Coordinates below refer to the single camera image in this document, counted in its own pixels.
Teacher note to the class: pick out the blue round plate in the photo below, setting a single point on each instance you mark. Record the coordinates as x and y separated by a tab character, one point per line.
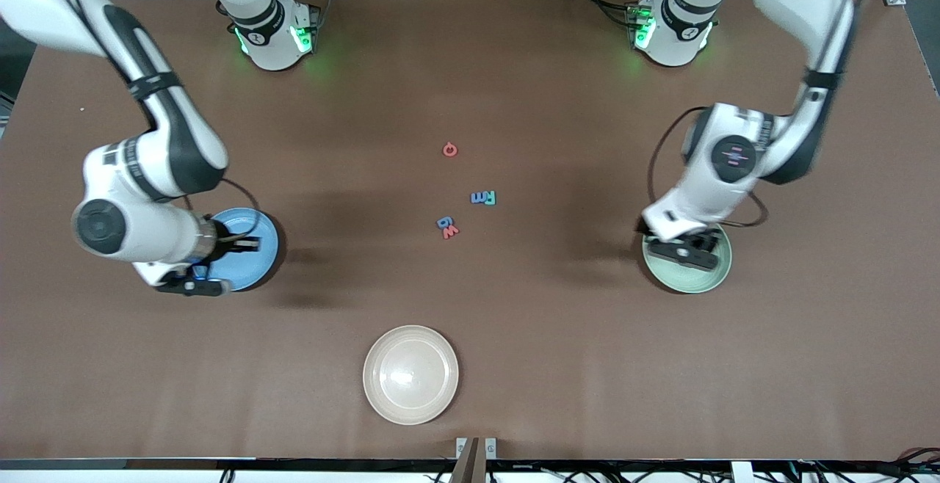
242	274

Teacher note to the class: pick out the green round plate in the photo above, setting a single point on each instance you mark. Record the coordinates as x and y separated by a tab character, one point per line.
690	282

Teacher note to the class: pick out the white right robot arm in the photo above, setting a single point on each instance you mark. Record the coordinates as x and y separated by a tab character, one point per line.
147	230

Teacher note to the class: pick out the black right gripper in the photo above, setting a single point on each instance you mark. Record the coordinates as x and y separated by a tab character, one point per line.
229	243

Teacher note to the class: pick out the pink lowercase letter w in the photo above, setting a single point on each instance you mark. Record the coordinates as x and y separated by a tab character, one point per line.
452	233

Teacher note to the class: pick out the metal table edge bracket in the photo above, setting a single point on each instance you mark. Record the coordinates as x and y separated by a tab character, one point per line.
476	454

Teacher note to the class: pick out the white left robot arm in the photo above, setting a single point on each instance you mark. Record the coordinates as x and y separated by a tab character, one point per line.
705	197

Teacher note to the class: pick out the blue foam digit 6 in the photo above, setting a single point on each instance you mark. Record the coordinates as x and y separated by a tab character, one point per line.
446	220

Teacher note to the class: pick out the beige round plate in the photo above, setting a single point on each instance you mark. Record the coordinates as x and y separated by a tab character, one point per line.
410	375

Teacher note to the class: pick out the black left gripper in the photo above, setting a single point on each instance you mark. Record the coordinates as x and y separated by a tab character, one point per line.
703	242

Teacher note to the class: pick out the pink foam letter Q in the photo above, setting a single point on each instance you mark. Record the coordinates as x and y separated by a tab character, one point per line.
445	149

